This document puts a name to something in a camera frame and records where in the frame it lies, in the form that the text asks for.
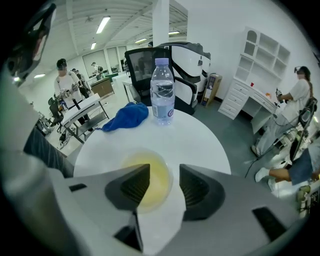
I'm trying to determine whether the black office chair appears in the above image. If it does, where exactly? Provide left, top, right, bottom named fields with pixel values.
left=124, top=47, right=198, bottom=116

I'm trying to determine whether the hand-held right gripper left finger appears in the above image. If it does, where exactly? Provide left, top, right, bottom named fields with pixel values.
left=48, top=163, right=151, bottom=256

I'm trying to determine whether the blue cloth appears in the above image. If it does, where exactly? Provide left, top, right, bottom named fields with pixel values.
left=94, top=101, right=150, bottom=133

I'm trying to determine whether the black equipment pile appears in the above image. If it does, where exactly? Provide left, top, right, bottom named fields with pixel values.
left=34, top=94, right=73, bottom=151

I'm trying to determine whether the white metal-frame table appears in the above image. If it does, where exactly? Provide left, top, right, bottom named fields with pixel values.
left=121, top=79, right=137, bottom=103

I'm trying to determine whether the black oval case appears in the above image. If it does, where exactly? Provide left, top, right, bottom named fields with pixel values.
left=289, top=129, right=308, bottom=162

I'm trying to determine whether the yellow plastic cup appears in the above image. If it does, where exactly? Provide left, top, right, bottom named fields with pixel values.
left=121, top=150, right=174, bottom=215

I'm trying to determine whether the black backpack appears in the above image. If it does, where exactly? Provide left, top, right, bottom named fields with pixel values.
left=297, top=97, right=318, bottom=131

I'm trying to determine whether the clear plastic cup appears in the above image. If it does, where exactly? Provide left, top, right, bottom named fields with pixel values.
left=119, top=147, right=175, bottom=215

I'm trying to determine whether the clear plastic water bottle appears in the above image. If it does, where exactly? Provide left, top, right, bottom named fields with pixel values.
left=149, top=57, right=176, bottom=126

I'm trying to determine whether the white black-trimmed machine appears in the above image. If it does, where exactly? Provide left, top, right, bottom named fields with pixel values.
left=154, top=41, right=212, bottom=101

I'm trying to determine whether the white cabinet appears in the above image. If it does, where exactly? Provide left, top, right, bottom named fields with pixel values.
left=217, top=26, right=292, bottom=135

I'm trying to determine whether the cardboard box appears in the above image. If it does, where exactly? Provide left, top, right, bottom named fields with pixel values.
left=200, top=72, right=223, bottom=108

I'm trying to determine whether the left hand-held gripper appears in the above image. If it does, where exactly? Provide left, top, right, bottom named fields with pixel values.
left=6, top=3, right=57, bottom=82

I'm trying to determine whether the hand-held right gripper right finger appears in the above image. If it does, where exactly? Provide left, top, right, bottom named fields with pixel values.
left=179, top=163, right=302, bottom=256

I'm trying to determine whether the white side table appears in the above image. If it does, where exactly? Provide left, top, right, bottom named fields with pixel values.
left=61, top=94, right=111, bottom=145

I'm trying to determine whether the rectangular ceiling light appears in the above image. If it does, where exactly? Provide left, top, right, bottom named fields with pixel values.
left=95, top=15, right=112, bottom=35

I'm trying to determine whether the brown wooden box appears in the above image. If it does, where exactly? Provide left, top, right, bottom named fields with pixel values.
left=90, top=77, right=116, bottom=99

